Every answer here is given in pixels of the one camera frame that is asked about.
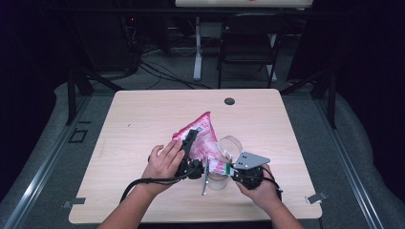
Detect white desk leg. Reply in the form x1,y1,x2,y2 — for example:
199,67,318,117
267,32,278,83
193,16,203,82

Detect hand-held gripper black cable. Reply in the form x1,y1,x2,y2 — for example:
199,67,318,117
262,166,285,202
119,167,196,205

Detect person's left hand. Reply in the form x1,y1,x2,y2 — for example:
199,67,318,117
140,138,186,198

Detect red and white snack bag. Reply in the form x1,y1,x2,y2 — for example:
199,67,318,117
171,111,236,177

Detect right hand-held gripper black cable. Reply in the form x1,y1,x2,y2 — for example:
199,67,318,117
262,166,285,202

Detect pale desk top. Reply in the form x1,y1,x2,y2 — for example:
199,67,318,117
174,0,314,9

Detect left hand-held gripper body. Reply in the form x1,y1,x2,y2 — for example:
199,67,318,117
174,155,211,197

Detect black metal stand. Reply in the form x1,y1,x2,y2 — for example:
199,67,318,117
64,67,124,126
279,67,338,130

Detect person's right hand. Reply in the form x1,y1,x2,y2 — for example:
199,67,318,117
235,163,284,215

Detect grey tape strip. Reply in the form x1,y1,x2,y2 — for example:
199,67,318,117
61,197,87,209
305,191,329,205

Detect black folding chair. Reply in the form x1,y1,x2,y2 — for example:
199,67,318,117
217,12,289,90

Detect clear glass cup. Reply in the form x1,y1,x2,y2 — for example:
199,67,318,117
205,135,245,192

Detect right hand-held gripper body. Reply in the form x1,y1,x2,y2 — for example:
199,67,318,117
230,151,271,192

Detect aluminium floor rail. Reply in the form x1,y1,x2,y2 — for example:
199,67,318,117
2,94,93,229
313,94,387,229

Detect dark equipment with red light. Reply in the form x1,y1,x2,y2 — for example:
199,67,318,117
120,13,141,40

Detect left hand-held gripper black cable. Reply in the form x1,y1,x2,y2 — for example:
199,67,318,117
119,167,196,205

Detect black floor cables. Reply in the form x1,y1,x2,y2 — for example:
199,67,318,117
137,59,213,91

